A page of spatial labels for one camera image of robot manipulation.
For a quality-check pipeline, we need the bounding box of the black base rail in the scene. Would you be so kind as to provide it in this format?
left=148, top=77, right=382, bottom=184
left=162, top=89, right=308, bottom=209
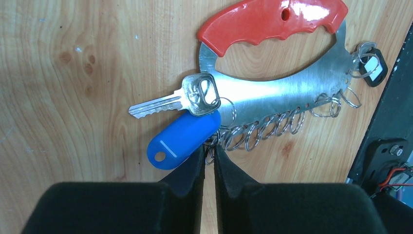
left=348, top=28, right=413, bottom=198

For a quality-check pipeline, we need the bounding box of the red handled metal key holder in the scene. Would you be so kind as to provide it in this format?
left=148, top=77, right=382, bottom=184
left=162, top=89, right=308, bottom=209
left=197, top=0, right=368, bottom=156

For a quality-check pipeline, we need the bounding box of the blue tag key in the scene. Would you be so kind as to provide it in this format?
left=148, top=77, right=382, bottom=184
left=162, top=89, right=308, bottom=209
left=128, top=72, right=223, bottom=170

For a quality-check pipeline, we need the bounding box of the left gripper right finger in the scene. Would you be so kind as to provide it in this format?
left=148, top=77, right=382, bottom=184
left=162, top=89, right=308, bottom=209
left=214, top=146, right=386, bottom=234

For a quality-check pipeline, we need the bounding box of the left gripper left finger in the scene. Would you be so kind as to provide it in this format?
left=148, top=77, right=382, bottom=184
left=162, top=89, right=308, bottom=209
left=22, top=147, right=205, bottom=234

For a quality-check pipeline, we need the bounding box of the black tag key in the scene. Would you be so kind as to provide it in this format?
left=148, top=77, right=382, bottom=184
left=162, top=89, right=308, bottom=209
left=350, top=41, right=388, bottom=87

